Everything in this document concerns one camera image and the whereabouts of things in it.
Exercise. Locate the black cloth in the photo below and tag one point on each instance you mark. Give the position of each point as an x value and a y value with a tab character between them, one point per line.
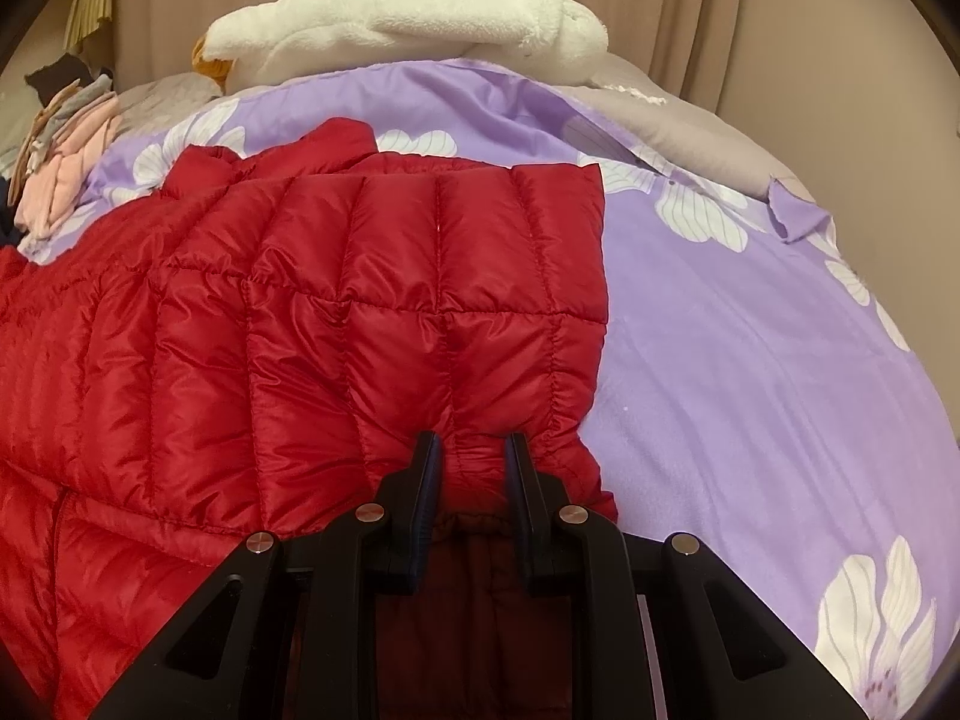
64	75

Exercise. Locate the orange cloth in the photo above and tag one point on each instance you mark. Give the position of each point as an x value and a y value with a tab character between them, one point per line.
208	64

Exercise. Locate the pile of pink clothes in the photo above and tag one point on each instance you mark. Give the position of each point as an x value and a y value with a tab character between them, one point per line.
67	157

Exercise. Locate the purple floral bed sheet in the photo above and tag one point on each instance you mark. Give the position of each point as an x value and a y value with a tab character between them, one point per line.
750	360

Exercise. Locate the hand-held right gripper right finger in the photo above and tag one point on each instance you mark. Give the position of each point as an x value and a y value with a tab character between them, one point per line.
517	480

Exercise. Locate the beige curtain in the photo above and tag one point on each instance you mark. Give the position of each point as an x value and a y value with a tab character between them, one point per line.
712	0

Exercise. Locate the red puffer jacket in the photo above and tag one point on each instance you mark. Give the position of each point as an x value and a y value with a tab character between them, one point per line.
300	330

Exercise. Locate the navy cloth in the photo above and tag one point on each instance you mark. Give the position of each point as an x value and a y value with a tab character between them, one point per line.
7	217

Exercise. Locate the white fleece blanket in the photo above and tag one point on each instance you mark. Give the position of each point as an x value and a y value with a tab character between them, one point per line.
405	11

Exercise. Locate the grey pillow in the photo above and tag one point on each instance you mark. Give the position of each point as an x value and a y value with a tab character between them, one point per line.
697	127

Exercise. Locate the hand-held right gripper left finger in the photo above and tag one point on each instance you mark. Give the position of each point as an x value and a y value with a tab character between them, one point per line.
426	480

